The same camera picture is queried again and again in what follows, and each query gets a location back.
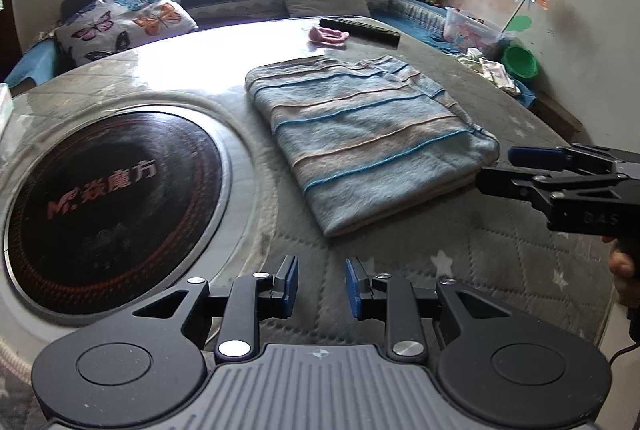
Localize grey star quilted table cover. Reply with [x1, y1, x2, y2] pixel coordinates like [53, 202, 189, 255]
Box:
[0, 27, 621, 430]

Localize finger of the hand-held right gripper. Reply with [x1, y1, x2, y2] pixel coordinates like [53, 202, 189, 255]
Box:
[475, 166, 627, 211]
[507, 143, 640, 176]

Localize black remote control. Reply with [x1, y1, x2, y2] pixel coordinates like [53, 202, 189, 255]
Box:
[319, 16, 401, 45]

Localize black cable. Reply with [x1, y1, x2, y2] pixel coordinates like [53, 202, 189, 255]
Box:
[600, 307, 640, 363]

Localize round black induction cooktop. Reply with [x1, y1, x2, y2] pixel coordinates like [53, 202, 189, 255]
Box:
[4, 111, 232, 328]

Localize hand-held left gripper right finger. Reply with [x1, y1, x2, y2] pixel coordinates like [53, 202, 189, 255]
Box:
[345, 256, 508, 364]

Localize pink cloth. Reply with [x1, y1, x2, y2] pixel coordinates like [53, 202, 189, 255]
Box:
[306, 24, 349, 48]

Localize green bowl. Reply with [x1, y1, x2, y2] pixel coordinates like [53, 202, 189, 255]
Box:
[502, 44, 541, 79]

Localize person's right hand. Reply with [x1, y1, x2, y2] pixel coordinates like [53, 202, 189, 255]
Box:
[601, 235, 640, 307]

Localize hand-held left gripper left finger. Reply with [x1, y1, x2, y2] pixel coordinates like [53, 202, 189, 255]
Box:
[134, 255, 300, 363]

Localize clear plastic box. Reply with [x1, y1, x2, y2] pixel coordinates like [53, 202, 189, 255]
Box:
[442, 6, 506, 60]

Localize striped towel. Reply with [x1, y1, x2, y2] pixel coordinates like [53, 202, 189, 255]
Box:
[244, 54, 501, 239]

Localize butterfly print pillow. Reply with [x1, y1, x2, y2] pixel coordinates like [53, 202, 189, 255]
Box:
[54, 0, 200, 68]

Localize white cloth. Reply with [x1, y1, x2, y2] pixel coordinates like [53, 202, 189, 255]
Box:
[452, 48, 521, 94]

